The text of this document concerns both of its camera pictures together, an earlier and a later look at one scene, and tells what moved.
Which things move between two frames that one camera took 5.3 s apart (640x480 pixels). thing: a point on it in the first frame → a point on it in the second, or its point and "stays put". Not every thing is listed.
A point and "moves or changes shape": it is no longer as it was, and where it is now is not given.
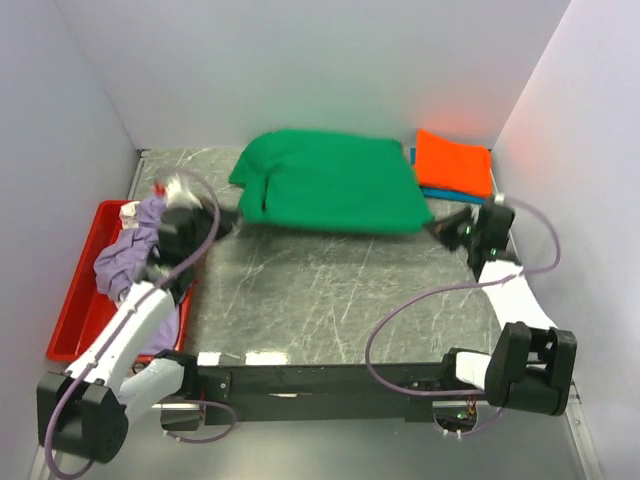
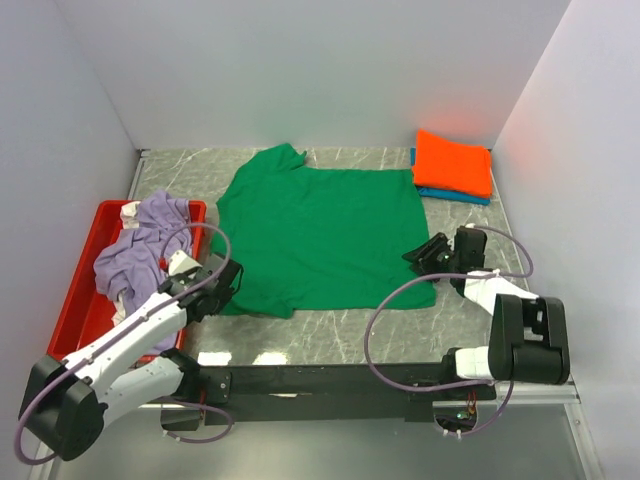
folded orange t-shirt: [460, 168] stays put
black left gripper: [227, 219] → [225, 297]
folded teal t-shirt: [436, 193] stays put
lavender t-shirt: [122, 266] stays put
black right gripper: [443, 229] → [425, 254]
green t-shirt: [328, 181] moves or changes shape
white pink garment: [128, 216] stays put
